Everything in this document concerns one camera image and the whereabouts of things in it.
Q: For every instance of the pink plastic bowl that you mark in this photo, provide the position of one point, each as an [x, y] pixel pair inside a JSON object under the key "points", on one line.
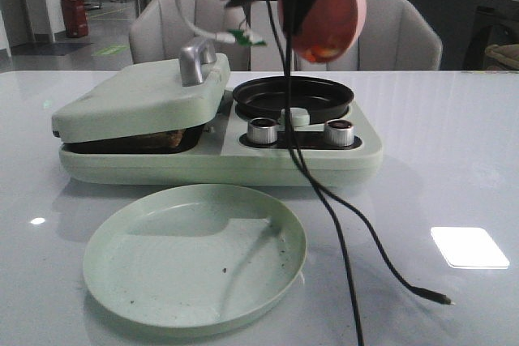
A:
{"points": [[342, 18]]}

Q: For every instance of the breakfast maker hinged lid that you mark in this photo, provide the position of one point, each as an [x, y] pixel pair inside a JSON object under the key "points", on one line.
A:
{"points": [[143, 99]]}

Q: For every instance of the black round frying pan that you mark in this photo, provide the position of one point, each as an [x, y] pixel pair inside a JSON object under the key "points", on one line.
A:
{"points": [[265, 97]]}

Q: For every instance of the white bread slice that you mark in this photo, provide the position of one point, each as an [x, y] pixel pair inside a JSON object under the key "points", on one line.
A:
{"points": [[166, 139]]}

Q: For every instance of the pale green breakfast maker base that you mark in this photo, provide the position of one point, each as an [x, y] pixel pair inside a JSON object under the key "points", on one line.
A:
{"points": [[220, 157]]}

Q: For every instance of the white refrigerator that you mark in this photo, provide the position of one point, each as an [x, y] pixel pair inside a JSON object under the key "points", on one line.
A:
{"points": [[266, 57]]}

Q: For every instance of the left grey upholstered chair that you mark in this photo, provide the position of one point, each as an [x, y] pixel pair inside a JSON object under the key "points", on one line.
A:
{"points": [[159, 32]]}

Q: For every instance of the grey upholstered chair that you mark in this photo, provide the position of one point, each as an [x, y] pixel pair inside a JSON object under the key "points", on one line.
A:
{"points": [[159, 32], [395, 36]]}

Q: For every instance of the left silver control knob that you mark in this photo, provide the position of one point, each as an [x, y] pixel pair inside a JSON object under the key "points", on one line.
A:
{"points": [[262, 131]]}

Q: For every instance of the silver control knob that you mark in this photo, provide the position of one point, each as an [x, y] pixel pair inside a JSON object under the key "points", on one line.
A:
{"points": [[262, 131], [339, 133]]}

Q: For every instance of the right grey upholstered chair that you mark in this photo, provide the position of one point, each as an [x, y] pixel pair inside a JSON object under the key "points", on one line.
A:
{"points": [[395, 36]]}

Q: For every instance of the red bin in background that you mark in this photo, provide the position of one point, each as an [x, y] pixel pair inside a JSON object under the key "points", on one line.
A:
{"points": [[74, 18]]}

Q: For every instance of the right silver control knob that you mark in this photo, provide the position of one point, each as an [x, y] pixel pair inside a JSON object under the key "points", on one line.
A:
{"points": [[339, 133]]}

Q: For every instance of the dark appliance at right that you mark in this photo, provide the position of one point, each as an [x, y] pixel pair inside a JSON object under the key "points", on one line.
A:
{"points": [[495, 23]]}

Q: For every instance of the pale green round plate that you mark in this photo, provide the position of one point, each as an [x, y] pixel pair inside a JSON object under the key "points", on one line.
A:
{"points": [[196, 260]]}

